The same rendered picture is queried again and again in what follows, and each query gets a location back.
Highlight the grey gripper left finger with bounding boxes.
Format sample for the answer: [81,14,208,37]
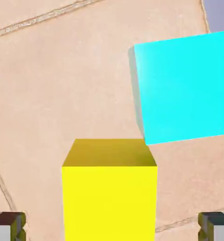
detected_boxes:
[0,211,27,241]

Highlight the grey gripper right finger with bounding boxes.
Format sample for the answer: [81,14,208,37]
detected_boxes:
[198,211,224,241]

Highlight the small yellow cube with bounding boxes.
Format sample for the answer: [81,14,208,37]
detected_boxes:
[62,138,158,241]

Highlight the large cyan box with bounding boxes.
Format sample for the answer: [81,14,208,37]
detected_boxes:
[128,29,224,146]

